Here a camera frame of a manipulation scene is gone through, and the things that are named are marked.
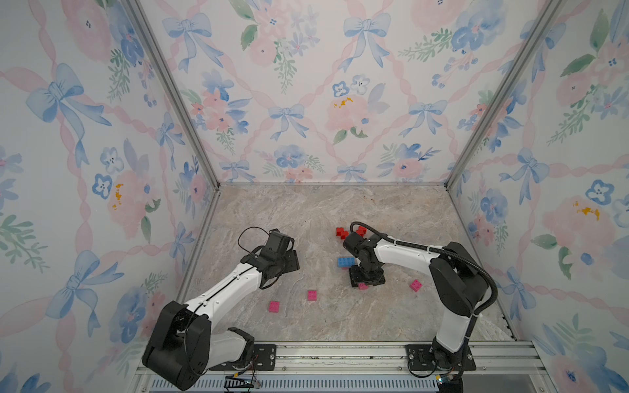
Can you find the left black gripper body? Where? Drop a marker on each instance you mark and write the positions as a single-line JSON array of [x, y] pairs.
[[288, 263]]

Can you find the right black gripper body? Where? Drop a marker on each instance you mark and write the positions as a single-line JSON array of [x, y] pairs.
[[362, 273]]

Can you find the blue 2x4 lego brick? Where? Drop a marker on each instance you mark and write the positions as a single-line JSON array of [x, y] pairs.
[[345, 263]]

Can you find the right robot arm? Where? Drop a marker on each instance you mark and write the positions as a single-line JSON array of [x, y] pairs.
[[464, 288]]

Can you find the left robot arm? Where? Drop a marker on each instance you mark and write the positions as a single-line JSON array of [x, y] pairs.
[[183, 346]]

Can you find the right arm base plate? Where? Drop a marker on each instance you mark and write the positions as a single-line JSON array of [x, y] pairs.
[[427, 357]]

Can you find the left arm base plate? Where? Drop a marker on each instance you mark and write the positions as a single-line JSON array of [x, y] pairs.
[[261, 357]]

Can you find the aluminium front rail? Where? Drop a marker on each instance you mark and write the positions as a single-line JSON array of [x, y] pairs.
[[380, 367]]

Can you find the left corner aluminium post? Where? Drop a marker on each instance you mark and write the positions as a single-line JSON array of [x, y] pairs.
[[148, 39]]

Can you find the corner aluminium post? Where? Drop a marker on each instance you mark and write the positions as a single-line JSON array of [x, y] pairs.
[[540, 28], [148, 39]]

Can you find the right corner aluminium post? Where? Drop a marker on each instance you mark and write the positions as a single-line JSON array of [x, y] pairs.
[[540, 28]]

